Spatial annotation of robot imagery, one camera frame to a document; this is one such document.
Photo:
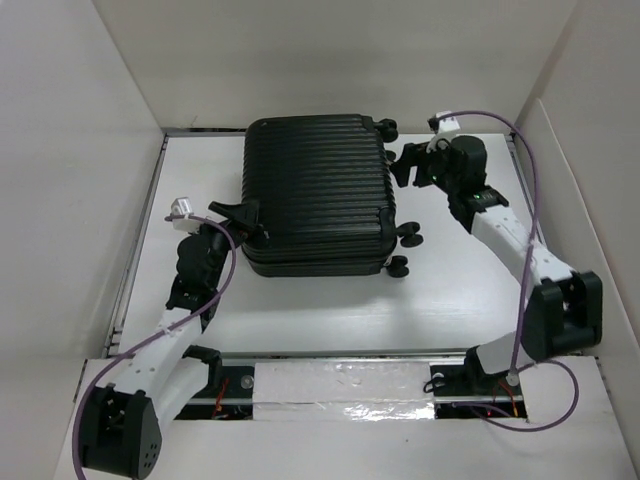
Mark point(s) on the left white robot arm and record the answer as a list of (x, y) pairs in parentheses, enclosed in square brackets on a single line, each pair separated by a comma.
[(121, 418)]

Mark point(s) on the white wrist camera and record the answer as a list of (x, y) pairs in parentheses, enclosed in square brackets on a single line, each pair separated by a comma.
[(444, 126), (181, 216)]

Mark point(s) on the silver mounting rail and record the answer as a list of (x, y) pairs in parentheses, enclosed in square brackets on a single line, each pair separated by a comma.
[(351, 388)]

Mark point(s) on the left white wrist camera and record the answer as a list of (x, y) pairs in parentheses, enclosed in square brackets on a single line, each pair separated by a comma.
[(181, 216)]

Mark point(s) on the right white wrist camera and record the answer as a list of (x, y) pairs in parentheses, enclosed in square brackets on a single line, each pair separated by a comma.
[(444, 126)]

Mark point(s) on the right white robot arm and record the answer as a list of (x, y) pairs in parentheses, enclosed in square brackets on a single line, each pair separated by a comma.
[(561, 308)]

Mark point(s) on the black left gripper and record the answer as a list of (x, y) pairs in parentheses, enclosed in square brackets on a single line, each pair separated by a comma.
[(244, 214)]

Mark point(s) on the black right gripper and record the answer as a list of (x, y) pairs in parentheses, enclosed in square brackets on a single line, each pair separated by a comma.
[(410, 157)]

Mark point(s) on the black hard-shell suitcase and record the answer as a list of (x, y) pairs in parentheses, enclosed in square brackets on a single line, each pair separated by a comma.
[(326, 197)]

